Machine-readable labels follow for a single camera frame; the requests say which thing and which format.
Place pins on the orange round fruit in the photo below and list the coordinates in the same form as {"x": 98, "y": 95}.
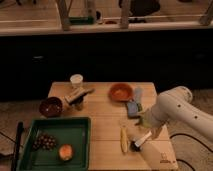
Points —
{"x": 65, "y": 152}

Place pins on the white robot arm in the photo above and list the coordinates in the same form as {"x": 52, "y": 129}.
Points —
{"x": 176, "y": 103}

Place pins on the blue sponge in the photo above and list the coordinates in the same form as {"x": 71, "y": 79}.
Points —
{"x": 132, "y": 109}

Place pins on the white handled black brush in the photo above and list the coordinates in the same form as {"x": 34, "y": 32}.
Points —
{"x": 135, "y": 144}

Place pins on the black pole left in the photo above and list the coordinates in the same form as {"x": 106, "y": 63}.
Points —
{"x": 17, "y": 145}

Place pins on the bunch of dark grapes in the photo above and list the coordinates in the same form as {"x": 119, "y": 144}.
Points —
{"x": 44, "y": 141}

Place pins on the white paper cup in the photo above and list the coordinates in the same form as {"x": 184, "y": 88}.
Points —
{"x": 76, "y": 80}

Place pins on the wooden block tool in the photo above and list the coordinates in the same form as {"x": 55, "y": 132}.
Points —
{"x": 76, "y": 97}

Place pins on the dark red bowl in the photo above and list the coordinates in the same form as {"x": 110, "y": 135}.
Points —
{"x": 51, "y": 107}

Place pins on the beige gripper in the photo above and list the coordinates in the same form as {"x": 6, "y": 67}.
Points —
{"x": 150, "y": 121}

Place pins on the yellow banana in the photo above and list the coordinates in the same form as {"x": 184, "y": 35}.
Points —
{"x": 124, "y": 140}

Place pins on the orange bowl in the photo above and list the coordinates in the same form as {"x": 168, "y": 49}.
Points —
{"x": 120, "y": 92}

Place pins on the green plastic tray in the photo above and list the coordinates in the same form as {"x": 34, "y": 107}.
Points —
{"x": 57, "y": 144}

